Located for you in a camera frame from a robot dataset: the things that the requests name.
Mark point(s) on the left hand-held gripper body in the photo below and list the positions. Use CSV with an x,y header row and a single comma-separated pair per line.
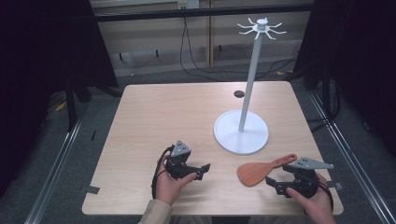
x,y
178,161

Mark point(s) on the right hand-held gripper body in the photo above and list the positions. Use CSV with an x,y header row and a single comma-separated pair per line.
x,y
306,180

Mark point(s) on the wooden rice paddle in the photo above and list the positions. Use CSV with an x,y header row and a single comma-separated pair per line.
x,y
252,174

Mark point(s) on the white hook stand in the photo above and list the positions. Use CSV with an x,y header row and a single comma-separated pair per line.
x,y
241,137

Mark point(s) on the person's right hand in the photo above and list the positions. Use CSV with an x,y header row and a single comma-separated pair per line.
x,y
317,205

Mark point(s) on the person's left hand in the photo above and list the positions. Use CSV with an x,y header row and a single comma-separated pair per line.
x,y
168,188

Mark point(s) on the grey tape piece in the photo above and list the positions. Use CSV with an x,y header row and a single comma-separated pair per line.
x,y
91,189
337,185

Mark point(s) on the black metal stand leg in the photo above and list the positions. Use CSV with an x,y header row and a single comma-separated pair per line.
x,y
71,105

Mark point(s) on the black curtain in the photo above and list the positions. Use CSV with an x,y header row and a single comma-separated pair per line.
x,y
37,62
361,62

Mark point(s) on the black horizontal bar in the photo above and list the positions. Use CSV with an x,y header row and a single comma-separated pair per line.
x,y
202,12

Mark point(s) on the white power outlet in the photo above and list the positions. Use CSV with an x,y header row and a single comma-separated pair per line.
x,y
188,3

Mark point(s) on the metal floor rail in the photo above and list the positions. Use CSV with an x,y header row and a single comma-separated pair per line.
x,y
358,168
53,174

